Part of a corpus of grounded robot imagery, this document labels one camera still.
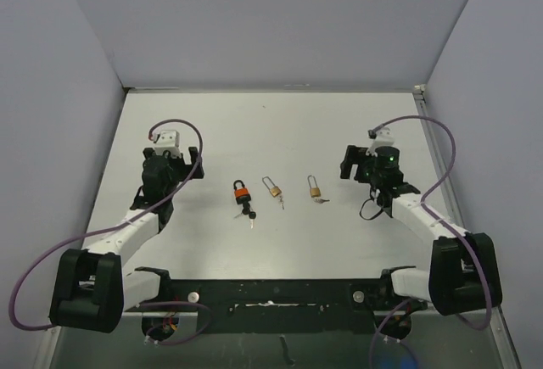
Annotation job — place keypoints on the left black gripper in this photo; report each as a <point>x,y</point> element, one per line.
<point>186,169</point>

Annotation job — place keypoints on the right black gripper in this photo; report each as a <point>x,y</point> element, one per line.
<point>355,156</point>

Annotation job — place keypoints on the brass padlock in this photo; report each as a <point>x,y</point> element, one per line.
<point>272,188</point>
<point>314,190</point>

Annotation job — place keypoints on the orange black padlock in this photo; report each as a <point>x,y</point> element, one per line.
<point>241,193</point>

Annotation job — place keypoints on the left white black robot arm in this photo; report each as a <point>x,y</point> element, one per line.
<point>91,289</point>

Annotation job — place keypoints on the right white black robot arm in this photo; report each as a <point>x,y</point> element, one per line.
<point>462,274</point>

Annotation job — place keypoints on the black head keys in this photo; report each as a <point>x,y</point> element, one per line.
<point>247,211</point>

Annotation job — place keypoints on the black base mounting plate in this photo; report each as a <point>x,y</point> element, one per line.
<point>281,306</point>

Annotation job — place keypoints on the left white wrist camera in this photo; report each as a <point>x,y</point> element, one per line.
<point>166,142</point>

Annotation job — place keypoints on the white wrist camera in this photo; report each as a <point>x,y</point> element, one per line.
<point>166,142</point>
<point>380,138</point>

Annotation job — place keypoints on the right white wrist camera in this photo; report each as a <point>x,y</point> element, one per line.
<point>380,138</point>

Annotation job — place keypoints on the aluminium frame rail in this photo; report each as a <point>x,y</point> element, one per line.
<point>437,139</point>

